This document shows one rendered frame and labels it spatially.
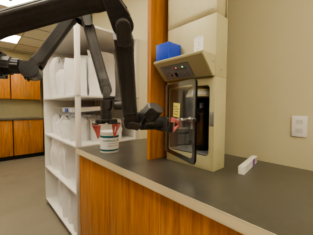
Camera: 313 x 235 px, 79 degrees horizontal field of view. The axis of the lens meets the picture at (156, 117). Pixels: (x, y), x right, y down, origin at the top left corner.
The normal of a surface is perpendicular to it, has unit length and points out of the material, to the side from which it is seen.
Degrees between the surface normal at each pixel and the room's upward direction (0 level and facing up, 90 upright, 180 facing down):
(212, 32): 90
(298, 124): 90
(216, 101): 90
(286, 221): 0
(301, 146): 90
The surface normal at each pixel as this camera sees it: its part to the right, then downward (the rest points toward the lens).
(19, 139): 0.68, 0.04
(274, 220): 0.00, -1.00
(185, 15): -0.73, 0.03
